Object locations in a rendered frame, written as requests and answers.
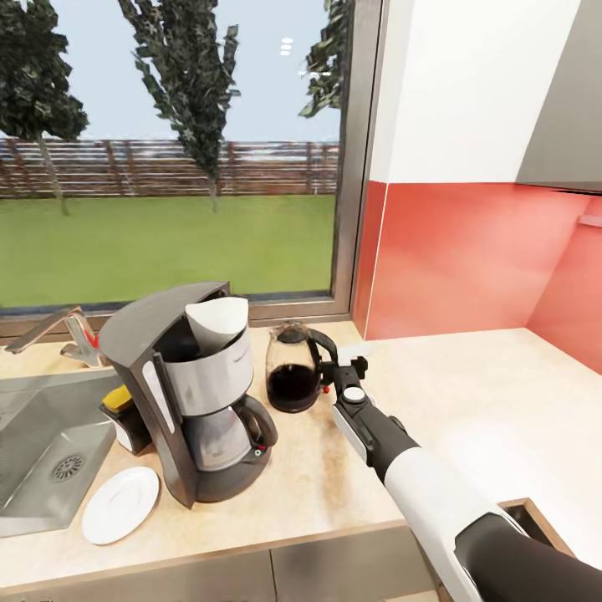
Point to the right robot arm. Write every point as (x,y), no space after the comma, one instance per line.
(479,551)

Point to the bottle of coffee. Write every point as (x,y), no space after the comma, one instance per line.
(131,430)

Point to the electric kettle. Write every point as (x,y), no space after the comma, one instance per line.
(293,384)

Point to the saucer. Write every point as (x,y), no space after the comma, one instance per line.
(121,505)

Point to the countertop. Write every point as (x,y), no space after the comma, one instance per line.
(314,486)
(540,411)

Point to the paper coffee filter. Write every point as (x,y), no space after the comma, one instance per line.
(217,322)

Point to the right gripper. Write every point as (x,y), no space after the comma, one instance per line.
(331,370)

